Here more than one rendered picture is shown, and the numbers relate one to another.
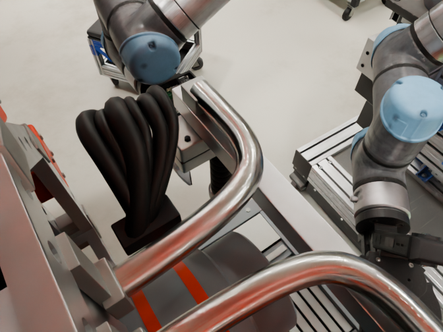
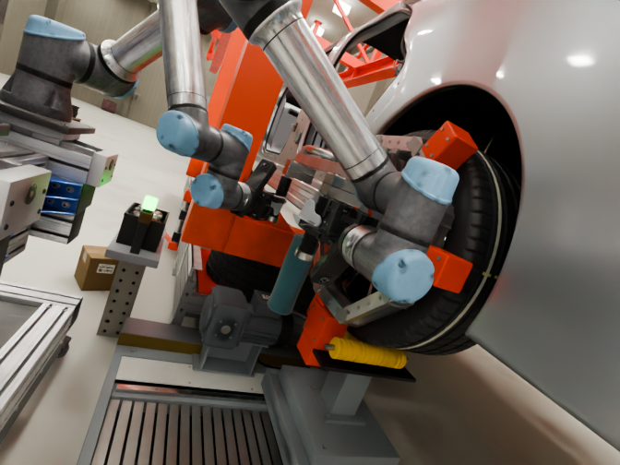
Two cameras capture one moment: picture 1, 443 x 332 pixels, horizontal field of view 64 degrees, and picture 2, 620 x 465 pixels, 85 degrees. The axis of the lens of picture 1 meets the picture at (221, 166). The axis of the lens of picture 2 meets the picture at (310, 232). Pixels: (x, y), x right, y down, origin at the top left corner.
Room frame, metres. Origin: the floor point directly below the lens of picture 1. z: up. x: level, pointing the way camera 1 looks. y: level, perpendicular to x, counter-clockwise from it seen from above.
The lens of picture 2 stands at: (1.05, 0.14, 0.93)
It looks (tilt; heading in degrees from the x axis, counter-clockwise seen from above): 9 degrees down; 191
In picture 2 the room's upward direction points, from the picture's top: 22 degrees clockwise
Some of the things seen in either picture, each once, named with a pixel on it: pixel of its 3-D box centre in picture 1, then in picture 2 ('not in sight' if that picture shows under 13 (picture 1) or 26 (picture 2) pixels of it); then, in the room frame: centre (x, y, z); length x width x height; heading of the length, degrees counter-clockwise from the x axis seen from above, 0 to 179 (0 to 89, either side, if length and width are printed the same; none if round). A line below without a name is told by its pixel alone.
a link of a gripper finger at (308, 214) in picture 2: not in sight; (306, 212); (0.37, -0.02, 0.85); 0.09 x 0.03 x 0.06; 62
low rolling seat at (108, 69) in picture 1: (149, 51); not in sight; (1.43, 0.35, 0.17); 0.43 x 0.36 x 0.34; 69
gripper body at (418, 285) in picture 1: (382, 263); (252, 201); (0.16, -0.22, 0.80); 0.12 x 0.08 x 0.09; 170
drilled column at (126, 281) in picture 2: not in sight; (125, 287); (-0.14, -0.74, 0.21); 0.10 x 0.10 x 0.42; 35
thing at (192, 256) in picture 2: not in sight; (190, 220); (-1.23, -1.19, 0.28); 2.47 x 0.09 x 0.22; 35
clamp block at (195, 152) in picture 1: (202, 133); (343, 189); (0.29, 0.02, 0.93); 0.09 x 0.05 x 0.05; 125
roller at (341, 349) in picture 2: not in sight; (368, 353); (0.07, 0.25, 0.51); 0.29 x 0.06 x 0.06; 125
